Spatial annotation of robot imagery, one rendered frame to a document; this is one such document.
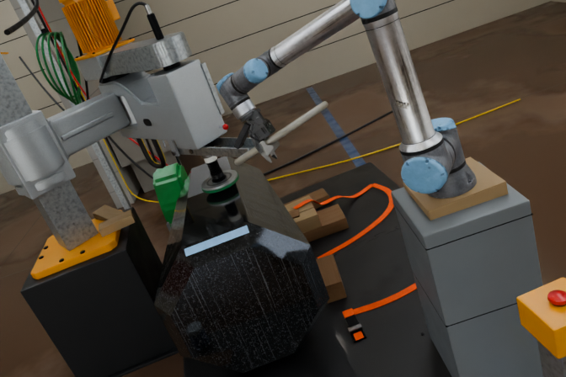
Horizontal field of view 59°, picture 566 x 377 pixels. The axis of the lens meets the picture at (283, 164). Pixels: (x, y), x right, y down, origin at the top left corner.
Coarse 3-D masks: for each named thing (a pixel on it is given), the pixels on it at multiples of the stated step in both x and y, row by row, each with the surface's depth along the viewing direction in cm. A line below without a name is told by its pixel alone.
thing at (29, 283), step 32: (128, 256) 277; (32, 288) 271; (64, 288) 275; (96, 288) 279; (128, 288) 283; (64, 320) 281; (96, 320) 285; (128, 320) 289; (160, 320) 294; (64, 352) 288; (96, 352) 292; (128, 352) 296; (160, 352) 301
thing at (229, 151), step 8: (216, 144) 276; (224, 144) 271; (232, 144) 265; (248, 144) 255; (184, 152) 283; (192, 152) 275; (200, 152) 270; (208, 152) 264; (216, 152) 258; (224, 152) 253; (232, 152) 248; (240, 152) 243
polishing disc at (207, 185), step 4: (224, 172) 291; (228, 172) 288; (232, 172) 286; (236, 172) 285; (228, 176) 283; (232, 176) 281; (236, 176) 280; (208, 180) 287; (224, 180) 279; (228, 180) 277; (232, 180) 277; (204, 184) 283; (208, 184) 281; (212, 184) 279; (216, 184) 277; (220, 184) 275; (224, 184) 274; (204, 188) 278; (208, 188) 276; (212, 188) 274; (216, 188) 274
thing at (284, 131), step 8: (320, 104) 210; (312, 112) 205; (296, 120) 201; (304, 120) 202; (288, 128) 200; (272, 136) 200; (280, 136) 200; (248, 152) 206; (256, 152) 204; (240, 160) 211
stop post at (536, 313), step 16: (544, 288) 109; (560, 288) 107; (528, 304) 106; (544, 304) 105; (528, 320) 107; (544, 320) 101; (560, 320) 100; (544, 336) 103; (560, 336) 99; (544, 352) 110; (560, 352) 101; (544, 368) 114; (560, 368) 106
